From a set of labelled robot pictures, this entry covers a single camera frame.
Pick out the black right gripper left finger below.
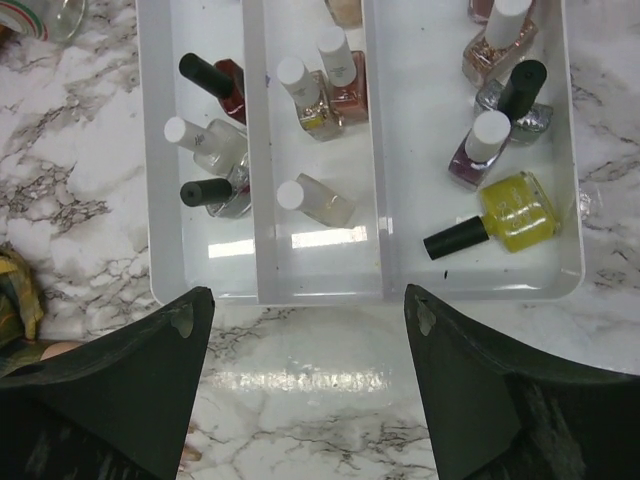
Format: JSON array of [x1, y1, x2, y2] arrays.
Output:
[[1, 287, 215, 479]]

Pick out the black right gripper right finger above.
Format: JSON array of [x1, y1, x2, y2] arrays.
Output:
[[404, 284, 639, 479]]

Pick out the yellow plaid shirt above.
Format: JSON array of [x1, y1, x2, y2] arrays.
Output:
[[1, 248, 47, 377]]

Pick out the clear polish bottle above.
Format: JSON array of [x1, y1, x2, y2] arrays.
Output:
[[276, 173, 355, 228]]

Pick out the mannequin hand with long nails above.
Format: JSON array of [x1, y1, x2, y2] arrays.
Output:
[[40, 341, 81, 361]]

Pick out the yellow polish bottle black cap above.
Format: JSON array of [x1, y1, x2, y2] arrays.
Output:
[[423, 171, 561, 260]]

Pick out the silver glitter bottle black cap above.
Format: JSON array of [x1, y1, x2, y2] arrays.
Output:
[[180, 166, 251, 219]]

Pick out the purple polish bottle white cap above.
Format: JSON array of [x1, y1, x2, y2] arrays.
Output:
[[448, 111, 512, 191]]

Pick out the white plastic organizer tray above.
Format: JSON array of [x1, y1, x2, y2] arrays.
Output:
[[137, 1, 585, 305]]

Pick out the silver foil bottle black cap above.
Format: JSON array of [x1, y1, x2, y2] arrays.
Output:
[[474, 60, 554, 144]]

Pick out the red polish bottle black cap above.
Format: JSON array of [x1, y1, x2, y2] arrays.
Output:
[[178, 53, 246, 125]]

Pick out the coral polish bottle white cap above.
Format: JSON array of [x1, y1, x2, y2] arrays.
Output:
[[316, 26, 369, 124]]

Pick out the gold glitter bottle white cap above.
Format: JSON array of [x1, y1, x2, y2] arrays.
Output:
[[277, 57, 343, 142]]

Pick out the copper glitter bottle white cap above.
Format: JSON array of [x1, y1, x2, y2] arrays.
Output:
[[462, 0, 538, 88]]

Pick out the clear glass jar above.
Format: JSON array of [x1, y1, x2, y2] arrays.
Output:
[[43, 0, 88, 44]]

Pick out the pink polish bottle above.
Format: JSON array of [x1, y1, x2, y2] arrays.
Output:
[[467, 0, 494, 25]]

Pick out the beige polish bottle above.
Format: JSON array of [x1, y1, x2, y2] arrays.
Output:
[[325, 0, 362, 28]]

